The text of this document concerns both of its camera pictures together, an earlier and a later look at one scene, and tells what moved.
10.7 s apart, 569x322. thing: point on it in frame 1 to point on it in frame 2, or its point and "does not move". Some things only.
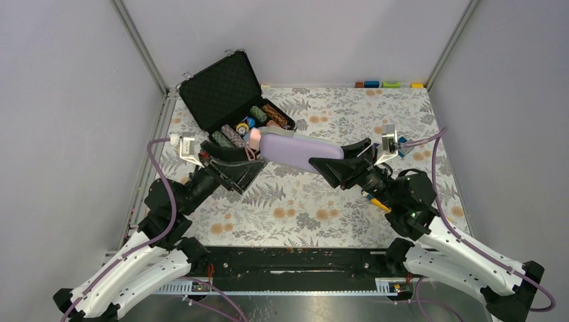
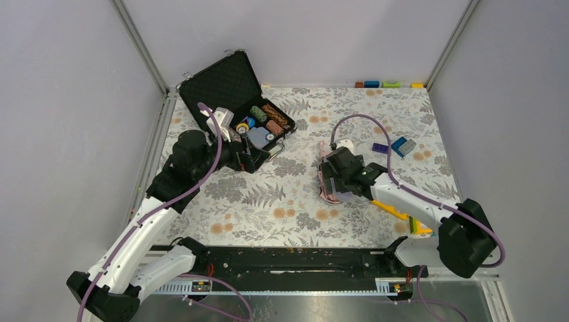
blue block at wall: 372,84 does not move
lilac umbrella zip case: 280,145 to 349,197
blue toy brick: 402,139 does not move
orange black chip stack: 274,115 does not move
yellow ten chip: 242,129 does not move
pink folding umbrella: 254,144 to 323,149
